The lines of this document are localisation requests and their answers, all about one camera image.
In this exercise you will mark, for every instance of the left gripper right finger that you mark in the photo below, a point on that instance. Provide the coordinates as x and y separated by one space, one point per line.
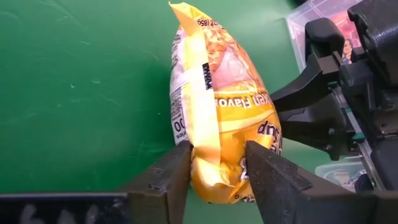
280 193

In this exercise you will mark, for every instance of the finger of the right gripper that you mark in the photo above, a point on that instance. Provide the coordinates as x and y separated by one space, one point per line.
317 124
311 84

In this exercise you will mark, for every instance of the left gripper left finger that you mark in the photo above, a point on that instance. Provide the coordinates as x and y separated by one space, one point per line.
161 193

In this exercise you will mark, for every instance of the orange chicken ramen pack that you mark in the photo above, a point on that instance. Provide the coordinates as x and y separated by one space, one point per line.
236 118

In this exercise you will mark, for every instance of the red ramen noodle pack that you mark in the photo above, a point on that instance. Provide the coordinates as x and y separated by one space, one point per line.
350 31

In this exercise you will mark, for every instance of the clear plastic bin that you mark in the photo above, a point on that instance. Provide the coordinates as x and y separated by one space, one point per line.
332 171
298 31

